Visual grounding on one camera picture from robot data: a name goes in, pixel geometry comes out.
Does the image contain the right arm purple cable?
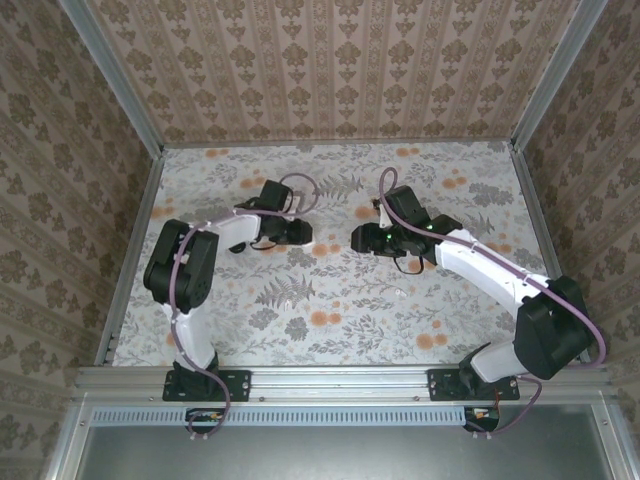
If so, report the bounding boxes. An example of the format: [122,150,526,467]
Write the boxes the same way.
[378,167,608,442]

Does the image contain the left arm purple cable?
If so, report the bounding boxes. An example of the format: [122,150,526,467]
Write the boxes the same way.
[169,172,317,444]

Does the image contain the grey metal panel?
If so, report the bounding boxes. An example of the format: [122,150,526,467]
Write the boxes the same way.
[47,394,631,480]

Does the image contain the grey slotted cable duct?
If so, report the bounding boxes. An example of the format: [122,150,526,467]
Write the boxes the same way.
[92,405,464,426]

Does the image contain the black electronics box with wires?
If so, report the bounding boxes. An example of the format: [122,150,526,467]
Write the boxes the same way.
[463,404,501,432]
[185,407,225,435]

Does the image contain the aluminium side rail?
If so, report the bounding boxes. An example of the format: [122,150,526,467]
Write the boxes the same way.
[509,147,591,364]
[94,149,166,369]

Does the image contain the long aluminium base rail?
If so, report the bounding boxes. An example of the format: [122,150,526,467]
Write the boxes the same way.
[74,364,614,404]

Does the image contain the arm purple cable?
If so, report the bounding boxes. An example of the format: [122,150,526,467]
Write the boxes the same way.
[378,167,608,442]
[169,172,317,444]

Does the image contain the aluminium corner post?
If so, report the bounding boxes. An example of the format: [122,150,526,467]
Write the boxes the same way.
[57,0,166,156]
[509,0,611,151]

